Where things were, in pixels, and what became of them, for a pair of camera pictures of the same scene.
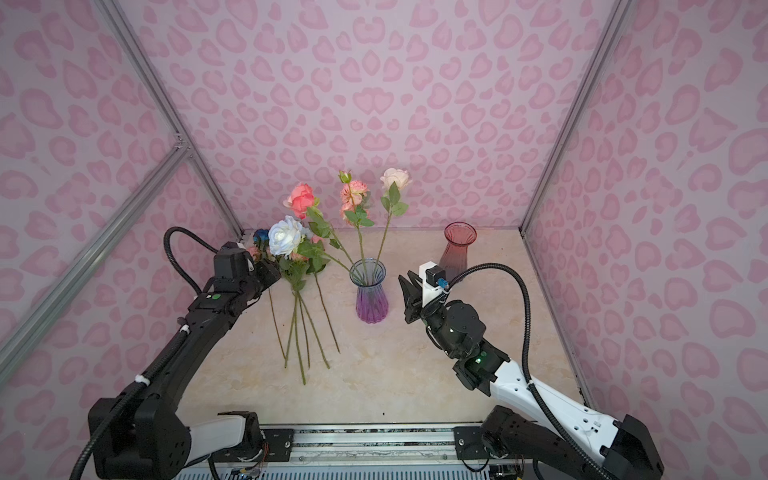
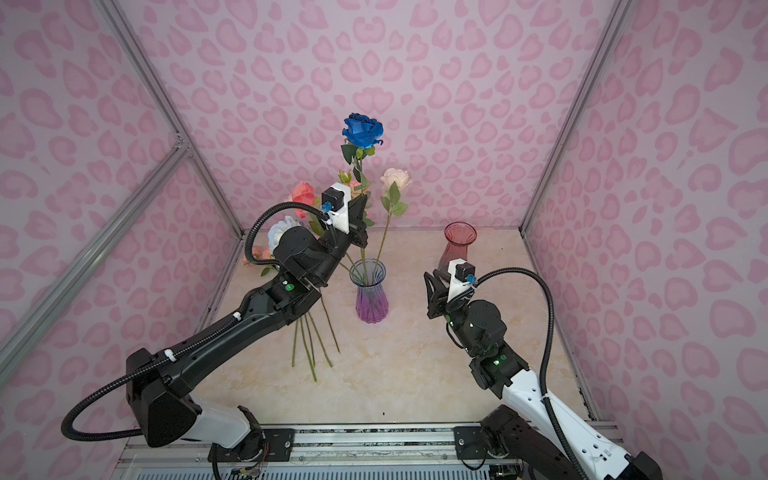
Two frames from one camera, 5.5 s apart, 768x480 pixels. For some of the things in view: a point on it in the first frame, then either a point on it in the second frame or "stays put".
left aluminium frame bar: (72, 276) stays put
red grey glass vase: (458, 236) stays put
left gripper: (269, 272) to (355, 222)
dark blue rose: (261, 238) to (362, 133)
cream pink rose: (393, 181) stays put
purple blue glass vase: (372, 305) stays put
